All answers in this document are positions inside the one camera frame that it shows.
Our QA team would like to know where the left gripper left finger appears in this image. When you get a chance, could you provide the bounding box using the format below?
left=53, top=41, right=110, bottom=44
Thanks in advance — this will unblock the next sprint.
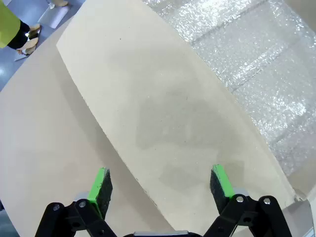
left=34, top=167, right=118, bottom=237

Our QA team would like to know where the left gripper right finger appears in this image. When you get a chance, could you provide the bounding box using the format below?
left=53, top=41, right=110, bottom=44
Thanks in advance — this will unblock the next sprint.
left=203, top=164, right=293, bottom=237

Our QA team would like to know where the brown cardboard shipping box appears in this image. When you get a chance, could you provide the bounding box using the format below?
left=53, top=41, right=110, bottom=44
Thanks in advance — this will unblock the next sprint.
left=56, top=0, right=316, bottom=223

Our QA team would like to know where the clear bubble wrap sheet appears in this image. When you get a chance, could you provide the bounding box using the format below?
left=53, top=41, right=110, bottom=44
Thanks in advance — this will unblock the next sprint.
left=142, top=0, right=316, bottom=196

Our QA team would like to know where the person in yellow apron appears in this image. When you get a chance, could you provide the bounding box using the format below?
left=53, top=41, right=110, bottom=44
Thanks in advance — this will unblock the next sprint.
left=0, top=0, right=41, bottom=55

